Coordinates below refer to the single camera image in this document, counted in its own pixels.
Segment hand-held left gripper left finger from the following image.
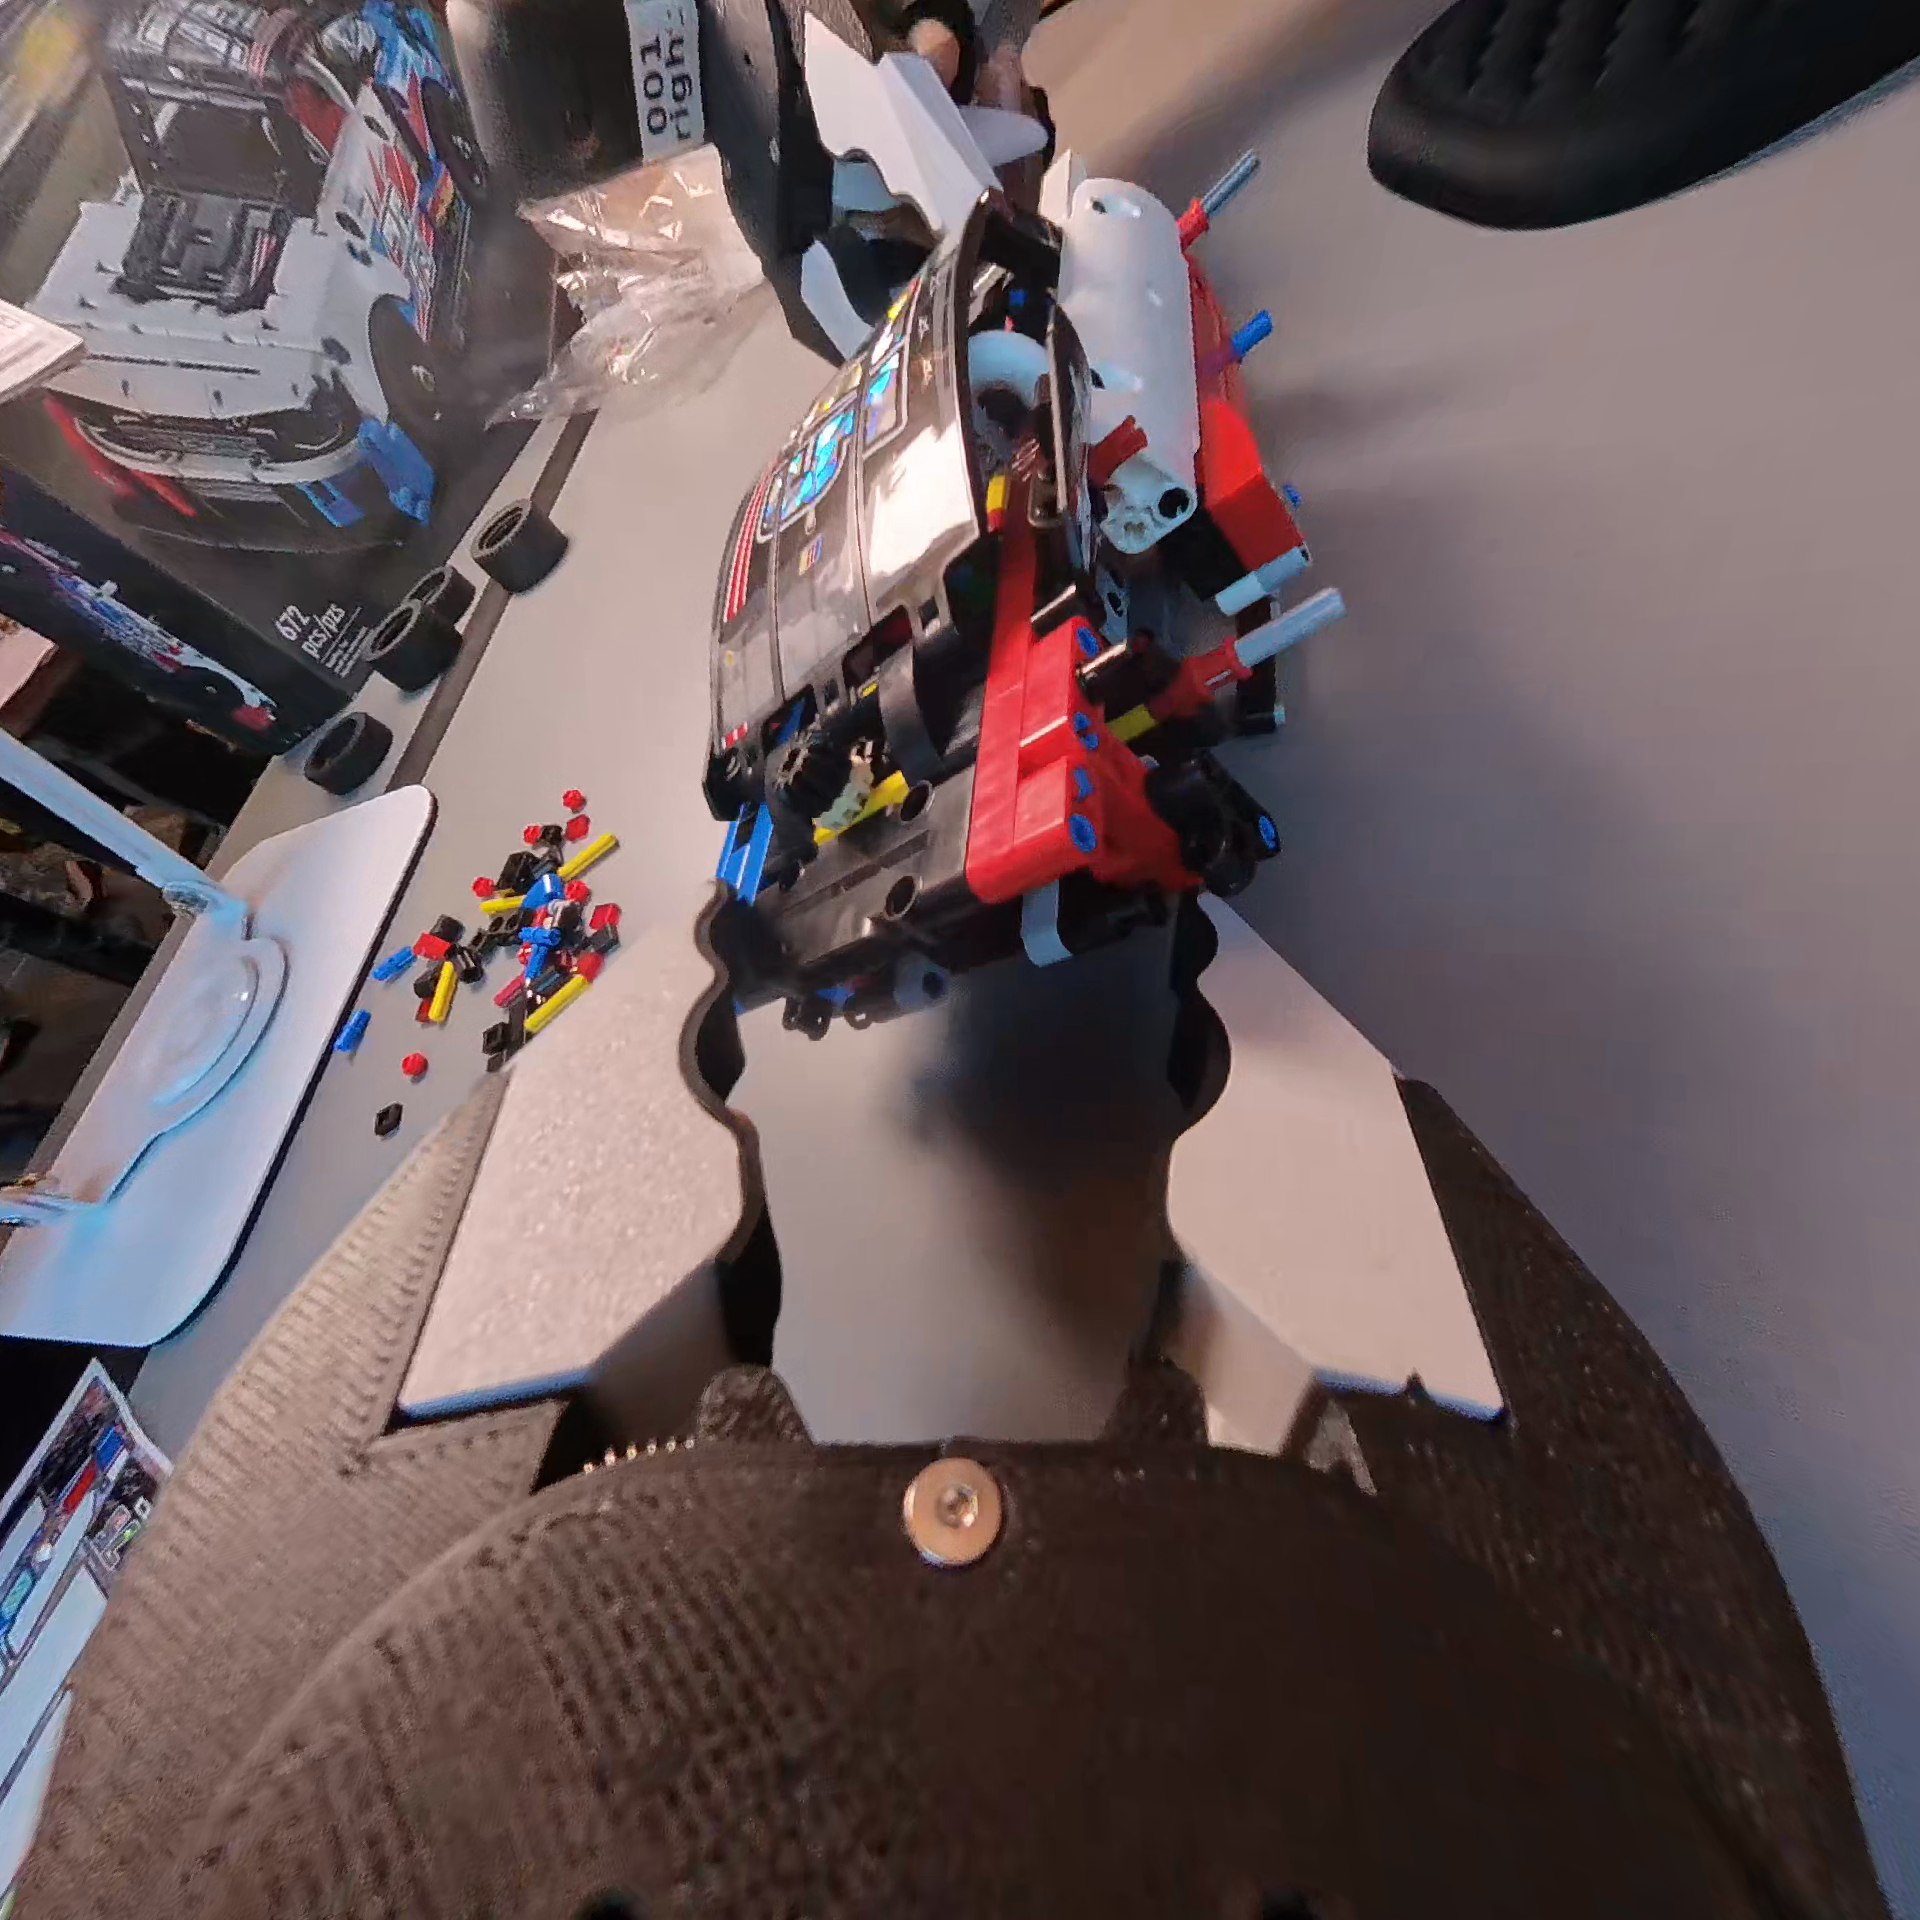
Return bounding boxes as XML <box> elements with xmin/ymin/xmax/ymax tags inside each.
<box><xmin>393</xmin><ymin>894</ymin><xmax>782</xmax><ymax>1424</ymax></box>

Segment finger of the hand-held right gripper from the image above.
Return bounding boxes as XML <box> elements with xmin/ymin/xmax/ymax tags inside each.
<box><xmin>800</xmin><ymin>238</ymin><xmax>905</xmax><ymax>365</ymax></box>
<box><xmin>802</xmin><ymin>10</ymin><xmax>1052</xmax><ymax>214</ymax></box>

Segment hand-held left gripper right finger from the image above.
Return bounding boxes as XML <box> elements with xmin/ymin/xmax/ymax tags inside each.
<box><xmin>1151</xmin><ymin>894</ymin><xmax>1509</xmax><ymax>1454</ymax></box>

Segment lego race car model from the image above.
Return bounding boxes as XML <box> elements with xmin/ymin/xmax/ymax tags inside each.
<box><xmin>703</xmin><ymin>151</ymin><xmax>1353</xmax><ymax>1038</ymax></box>

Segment lego set box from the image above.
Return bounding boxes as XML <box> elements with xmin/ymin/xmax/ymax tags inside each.
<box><xmin>0</xmin><ymin>0</ymin><xmax>593</xmax><ymax>754</ymax></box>

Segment crumpled clear plastic bag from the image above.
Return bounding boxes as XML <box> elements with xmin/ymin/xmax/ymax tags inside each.
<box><xmin>487</xmin><ymin>151</ymin><xmax>810</xmax><ymax>430</ymax></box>

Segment pile of small colourful pieces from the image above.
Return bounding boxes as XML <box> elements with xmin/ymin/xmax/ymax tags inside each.
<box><xmin>337</xmin><ymin>783</ymin><xmax>624</xmax><ymax>1138</ymax></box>

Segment white book stand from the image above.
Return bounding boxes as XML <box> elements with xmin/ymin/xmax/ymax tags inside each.
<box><xmin>0</xmin><ymin>726</ymin><xmax>437</xmax><ymax>1352</ymax></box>

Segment holographic sticker sheet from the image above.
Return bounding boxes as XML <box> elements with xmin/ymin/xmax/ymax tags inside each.
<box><xmin>0</xmin><ymin>1358</ymin><xmax>173</xmax><ymax>1695</ymax></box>

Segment black textured wrist rest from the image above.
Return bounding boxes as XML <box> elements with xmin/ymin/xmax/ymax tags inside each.
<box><xmin>1367</xmin><ymin>0</ymin><xmax>1920</xmax><ymax>231</ymax></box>

